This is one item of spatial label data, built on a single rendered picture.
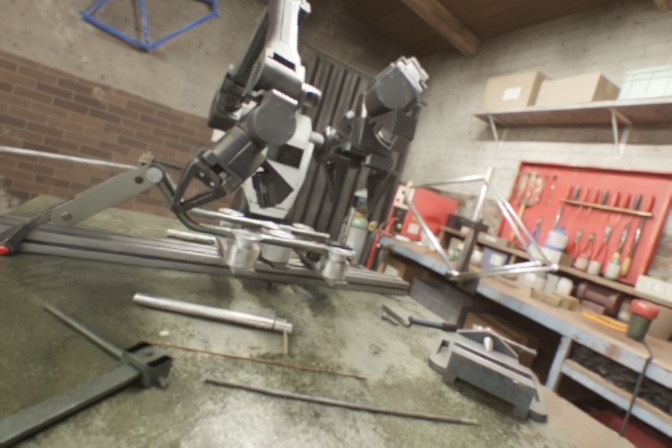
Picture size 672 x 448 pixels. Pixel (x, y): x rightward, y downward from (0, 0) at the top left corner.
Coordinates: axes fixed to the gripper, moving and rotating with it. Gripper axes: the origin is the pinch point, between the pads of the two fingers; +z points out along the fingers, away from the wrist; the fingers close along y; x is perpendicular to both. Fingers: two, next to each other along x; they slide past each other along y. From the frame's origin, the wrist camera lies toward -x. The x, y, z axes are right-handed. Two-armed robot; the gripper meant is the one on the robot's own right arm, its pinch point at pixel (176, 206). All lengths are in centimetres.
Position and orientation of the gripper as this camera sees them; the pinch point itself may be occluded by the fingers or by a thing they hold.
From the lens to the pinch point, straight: 54.0
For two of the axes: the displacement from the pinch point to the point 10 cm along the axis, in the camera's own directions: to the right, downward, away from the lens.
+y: -4.5, -1.9, 8.7
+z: -6.7, 7.2, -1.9
